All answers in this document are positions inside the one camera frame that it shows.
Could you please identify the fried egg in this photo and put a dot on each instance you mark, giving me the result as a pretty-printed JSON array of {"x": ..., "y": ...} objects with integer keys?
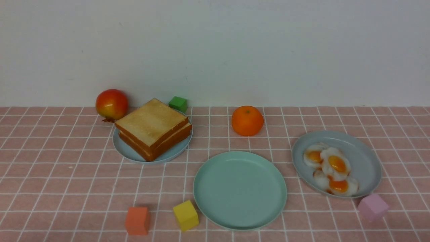
[
  {"x": 312, "y": 155},
  {"x": 335, "y": 164},
  {"x": 346, "y": 188}
]

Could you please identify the orange fruit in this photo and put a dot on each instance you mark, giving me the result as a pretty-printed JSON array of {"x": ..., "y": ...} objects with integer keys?
[{"x": 247, "y": 121}]

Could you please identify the green cube block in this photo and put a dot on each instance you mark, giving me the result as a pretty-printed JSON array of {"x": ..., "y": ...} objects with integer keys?
[{"x": 179, "y": 103}]

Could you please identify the teal centre plate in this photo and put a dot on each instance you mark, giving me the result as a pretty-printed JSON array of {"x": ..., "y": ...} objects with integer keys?
[{"x": 238, "y": 190}]

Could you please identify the yellow cube block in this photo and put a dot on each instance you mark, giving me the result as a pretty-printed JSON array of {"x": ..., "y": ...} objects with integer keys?
[{"x": 186, "y": 215}]

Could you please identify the light blue bread plate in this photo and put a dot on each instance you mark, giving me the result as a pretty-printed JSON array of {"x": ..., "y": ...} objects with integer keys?
[{"x": 153, "y": 134}]

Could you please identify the red yellow apple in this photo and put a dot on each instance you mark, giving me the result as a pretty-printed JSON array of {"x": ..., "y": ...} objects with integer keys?
[{"x": 112, "y": 105}]

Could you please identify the orange cube block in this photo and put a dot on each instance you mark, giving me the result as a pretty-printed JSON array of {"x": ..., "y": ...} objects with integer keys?
[{"x": 137, "y": 221}]

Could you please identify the grey-blue egg plate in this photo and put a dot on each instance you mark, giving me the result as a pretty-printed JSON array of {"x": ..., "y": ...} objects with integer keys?
[{"x": 365, "y": 166}]

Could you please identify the pink cube block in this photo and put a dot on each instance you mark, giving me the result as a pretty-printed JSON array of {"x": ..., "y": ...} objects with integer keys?
[{"x": 373, "y": 207}]

